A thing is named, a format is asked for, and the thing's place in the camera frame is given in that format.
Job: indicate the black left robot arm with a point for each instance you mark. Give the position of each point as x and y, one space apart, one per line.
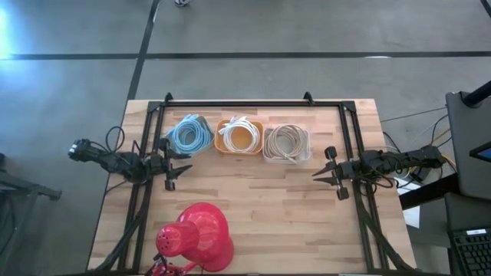
122 165

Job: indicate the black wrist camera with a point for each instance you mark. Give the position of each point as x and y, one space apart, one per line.
355 169
156 164

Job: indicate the black aluminium rig frame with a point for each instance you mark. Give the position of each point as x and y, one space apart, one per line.
249 104

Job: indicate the black pole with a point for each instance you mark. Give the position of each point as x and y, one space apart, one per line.
477 96

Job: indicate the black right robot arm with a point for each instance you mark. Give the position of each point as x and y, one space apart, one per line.
399 161

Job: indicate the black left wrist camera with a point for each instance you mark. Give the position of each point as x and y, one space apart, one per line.
156 164

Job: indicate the black keyboard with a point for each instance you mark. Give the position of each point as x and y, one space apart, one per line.
473 253

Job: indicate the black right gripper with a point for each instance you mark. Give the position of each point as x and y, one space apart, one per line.
340 172

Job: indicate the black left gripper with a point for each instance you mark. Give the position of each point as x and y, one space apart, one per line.
169 182

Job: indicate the yellow-orange plastic storage bin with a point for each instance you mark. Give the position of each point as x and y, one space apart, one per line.
239 138

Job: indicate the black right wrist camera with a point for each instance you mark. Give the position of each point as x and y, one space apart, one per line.
355 169

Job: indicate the black tripod stand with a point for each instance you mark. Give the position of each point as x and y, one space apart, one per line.
23 189

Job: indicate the person's shoe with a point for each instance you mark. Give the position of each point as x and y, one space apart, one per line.
182 2

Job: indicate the blue-screen tablet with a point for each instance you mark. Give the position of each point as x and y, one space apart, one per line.
483 152

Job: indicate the red desk lamp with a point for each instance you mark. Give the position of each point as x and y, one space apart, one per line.
199 234

